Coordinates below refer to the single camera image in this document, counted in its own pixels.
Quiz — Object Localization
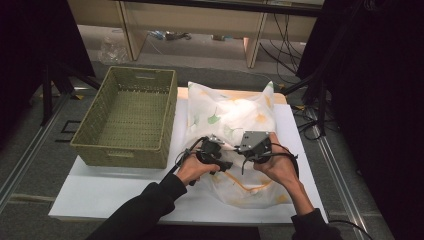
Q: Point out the metal floor rail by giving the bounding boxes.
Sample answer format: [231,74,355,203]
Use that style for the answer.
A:
[314,134,371,240]
[0,93,69,209]

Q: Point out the black metal stand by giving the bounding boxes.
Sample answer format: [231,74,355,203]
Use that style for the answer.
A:
[280,0,368,136]
[39,63,102,127]

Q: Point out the leaf print storage bag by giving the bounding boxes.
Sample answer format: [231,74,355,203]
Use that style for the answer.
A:
[184,80,295,210]

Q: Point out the hanging black cables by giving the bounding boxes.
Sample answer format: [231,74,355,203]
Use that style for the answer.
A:
[259,13,309,77]

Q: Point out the black curtain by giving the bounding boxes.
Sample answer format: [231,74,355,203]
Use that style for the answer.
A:
[0,0,97,149]
[295,0,424,240]

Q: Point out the person's right hand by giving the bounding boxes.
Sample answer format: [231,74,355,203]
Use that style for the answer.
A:
[253,132,301,188]

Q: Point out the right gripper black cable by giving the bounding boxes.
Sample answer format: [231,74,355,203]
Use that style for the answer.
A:
[241,142,300,179]

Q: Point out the green woven basket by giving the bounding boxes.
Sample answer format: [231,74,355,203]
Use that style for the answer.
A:
[69,65,179,170]

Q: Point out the blue cord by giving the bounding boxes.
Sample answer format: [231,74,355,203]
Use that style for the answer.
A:
[146,30,166,54]

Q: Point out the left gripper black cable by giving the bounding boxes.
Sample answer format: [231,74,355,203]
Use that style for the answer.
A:
[159,136,208,185]

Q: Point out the pile of small tools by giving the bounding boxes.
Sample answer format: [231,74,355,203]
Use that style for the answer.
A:
[164,30,193,42]

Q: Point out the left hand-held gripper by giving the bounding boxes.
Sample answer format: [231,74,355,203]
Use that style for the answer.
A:
[194,134,234,175]

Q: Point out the white padded cloth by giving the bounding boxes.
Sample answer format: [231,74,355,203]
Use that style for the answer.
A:
[203,98,276,134]

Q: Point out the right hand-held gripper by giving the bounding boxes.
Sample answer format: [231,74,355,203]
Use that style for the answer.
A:
[234,130,273,165]

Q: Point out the light wooden shelf unit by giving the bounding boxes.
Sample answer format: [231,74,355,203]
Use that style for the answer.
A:
[67,0,325,70]

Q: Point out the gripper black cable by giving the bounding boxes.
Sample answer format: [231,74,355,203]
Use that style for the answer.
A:
[159,136,208,185]
[241,142,300,179]

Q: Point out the clear plastic bag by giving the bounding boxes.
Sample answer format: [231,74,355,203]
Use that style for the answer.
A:
[97,34,130,65]

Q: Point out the black floor cables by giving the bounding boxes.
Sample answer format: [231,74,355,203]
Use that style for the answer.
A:
[290,102,331,142]

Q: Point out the person's left hand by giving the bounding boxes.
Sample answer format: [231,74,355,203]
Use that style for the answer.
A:
[175,153,221,187]

